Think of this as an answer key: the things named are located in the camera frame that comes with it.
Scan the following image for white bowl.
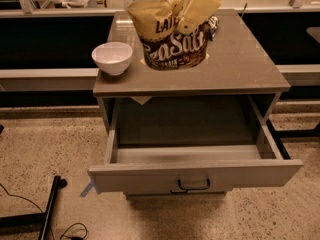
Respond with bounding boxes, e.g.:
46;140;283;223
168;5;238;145
91;42;133;75

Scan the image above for blue floor tape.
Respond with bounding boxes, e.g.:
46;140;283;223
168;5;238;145
80;172;101;198

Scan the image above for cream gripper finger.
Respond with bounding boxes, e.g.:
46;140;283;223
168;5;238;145
176;0;222;35

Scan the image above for open grey top drawer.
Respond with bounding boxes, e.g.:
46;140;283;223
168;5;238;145
89;96;302;196

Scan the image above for black drawer handle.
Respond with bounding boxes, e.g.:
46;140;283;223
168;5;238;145
170;190;189;195
177;178;211;192

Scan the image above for black floor stand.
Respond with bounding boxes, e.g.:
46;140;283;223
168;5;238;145
0;176;67;240

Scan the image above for brown chip bag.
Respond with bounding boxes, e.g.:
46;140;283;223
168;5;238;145
127;0;211;70

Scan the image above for blue chip bag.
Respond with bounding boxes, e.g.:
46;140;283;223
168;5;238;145
207;15;219;40

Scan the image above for metal railing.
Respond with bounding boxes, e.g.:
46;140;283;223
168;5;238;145
0;0;320;18

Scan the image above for black floor cable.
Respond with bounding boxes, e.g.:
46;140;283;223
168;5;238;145
0;182;89;240

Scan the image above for grey cabinet counter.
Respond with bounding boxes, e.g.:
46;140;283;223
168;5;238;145
92;9;292;135

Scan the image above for black lower drawer handle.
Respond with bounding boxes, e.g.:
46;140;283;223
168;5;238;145
170;190;189;195

